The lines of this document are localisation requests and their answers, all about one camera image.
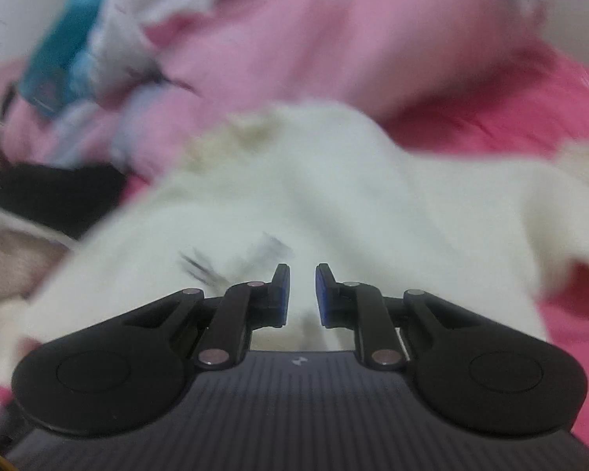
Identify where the stack of folded clothes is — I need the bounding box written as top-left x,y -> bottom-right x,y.
0,209 -> 77,302

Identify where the pink patterned duvet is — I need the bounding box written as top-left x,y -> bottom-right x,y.
0,0 -> 546,179

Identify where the pink floral bed blanket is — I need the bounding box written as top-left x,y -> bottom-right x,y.
0,40 -> 589,457

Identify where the cream white fleece sweater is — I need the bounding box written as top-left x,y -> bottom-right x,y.
0,103 -> 589,384

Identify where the black folded garment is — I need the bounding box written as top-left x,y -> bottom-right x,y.
0,164 -> 126,240

